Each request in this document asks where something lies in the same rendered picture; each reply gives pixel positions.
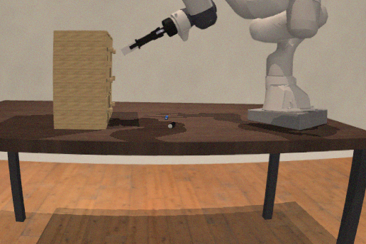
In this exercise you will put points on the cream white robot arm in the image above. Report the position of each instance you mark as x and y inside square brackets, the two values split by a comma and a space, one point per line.
[270, 24]

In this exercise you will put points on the tan wooden chest of drawers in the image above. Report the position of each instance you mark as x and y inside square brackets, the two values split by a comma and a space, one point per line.
[79, 79]

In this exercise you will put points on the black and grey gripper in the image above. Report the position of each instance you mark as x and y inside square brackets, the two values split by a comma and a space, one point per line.
[168, 27]

